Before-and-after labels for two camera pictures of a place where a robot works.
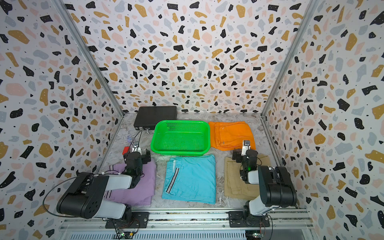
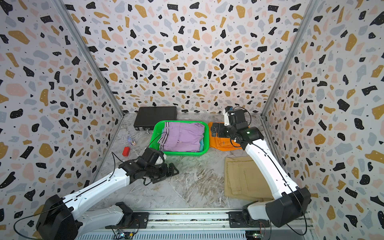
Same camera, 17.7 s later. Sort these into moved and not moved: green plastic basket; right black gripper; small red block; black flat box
Moved: right black gripper
Not moved: black flat box; green plastic basket; small red block
